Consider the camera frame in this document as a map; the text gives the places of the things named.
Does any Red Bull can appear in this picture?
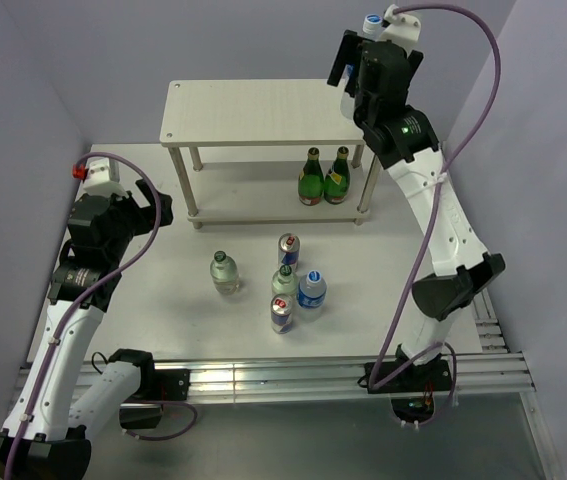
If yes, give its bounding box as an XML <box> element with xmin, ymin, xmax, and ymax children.
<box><xmin>277</xmin><ymin>233</ymin><xmax>300</xmax><ymax>271</ymax></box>
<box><xmin>270</xmin><ymin>294</ymin><xmax>293</xmax><ymax>334</ymax></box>

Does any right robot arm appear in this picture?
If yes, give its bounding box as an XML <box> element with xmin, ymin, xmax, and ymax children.
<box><xmin>327</xmin><ymin>30</ymin><xmax>505</xmax><ymax>393</ymax></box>

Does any white two-tier shelf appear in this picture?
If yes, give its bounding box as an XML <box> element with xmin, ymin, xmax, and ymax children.
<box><xmin>159</xmin><ymin>79</ymin><xmax>379</xmax><ymax>229</ymax></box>

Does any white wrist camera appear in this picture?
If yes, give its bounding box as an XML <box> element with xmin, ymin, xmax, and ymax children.
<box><xmin>377</xmin><ymin>4</ymin><xmax>422</xmax><ymax>55</ymax></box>
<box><xmin>72</xmin><ymin>157</ymin><xmax>127</xmax><ymax>198</ymax></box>

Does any right green glass bottle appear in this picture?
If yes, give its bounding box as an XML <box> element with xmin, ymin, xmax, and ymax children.
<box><xmin>324</xmin><ymin>146</ymin><xmax>350</xmax><ymax>204</ymax></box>

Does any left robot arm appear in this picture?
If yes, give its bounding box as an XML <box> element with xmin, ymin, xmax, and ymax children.
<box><xmin>0</xmin><ymin>180</ymin><xmax>173</xmax><ymax>479</ymax></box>

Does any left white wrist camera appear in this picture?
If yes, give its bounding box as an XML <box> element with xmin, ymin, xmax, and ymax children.
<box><xmin>72</xmin><ymin>157</ymin><xmax>127</xmax><ymax>198</ymax></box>

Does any aluminium side rail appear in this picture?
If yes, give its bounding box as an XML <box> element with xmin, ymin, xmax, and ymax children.
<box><xmin>425</xmin><ymin>141</ymin><xmax>507</xmax><ymax>356</ymax></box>

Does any clear glass bottle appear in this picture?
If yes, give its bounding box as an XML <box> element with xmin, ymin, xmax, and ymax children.
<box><xmin>210</xmin><ymin>250</ymin><xmax>239</xmax><ymax>295</ymax></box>
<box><xmin>271</xmin><ymin>265</ymin><xmax>299</xmax><ymax>298</ymax></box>

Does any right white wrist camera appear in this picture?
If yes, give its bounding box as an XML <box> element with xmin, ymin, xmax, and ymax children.
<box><xmin>377</xmin><ymin>4</ymin><xmax>422</xmax><ymax>55</ymax></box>

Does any Pocari Sweat bottle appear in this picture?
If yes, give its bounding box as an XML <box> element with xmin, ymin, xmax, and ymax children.
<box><xmin>340</xmin><ymin>14</ymin><xmax>383</xmax><ymax>120</ymax></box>
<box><xmin>297</xmin><ymin>270</ymin><xmax>327</xmax><ymax>322</ymax></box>

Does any aluminium front rail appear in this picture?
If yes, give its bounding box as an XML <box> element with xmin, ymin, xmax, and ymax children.
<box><xmin>156</xmin><ymin>353</ymin><xmax>535</xmax><ymax>405</ymax></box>

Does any green glass bottle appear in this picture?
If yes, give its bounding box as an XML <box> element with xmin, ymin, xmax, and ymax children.
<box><xmin>324</xmin><ymin>146</ymin><xmax>350</xmax><ymax>204</ymax></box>
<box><xmin>297</xmin><ymin>147</ymin><xmax>324</xmax><ymax>206</ymax></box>

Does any left green glass bottle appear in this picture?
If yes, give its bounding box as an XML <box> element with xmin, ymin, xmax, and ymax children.
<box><xmin>297</xmin><ymin>147</ymin><xmax>324</xmax><ymax>206</ymax></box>

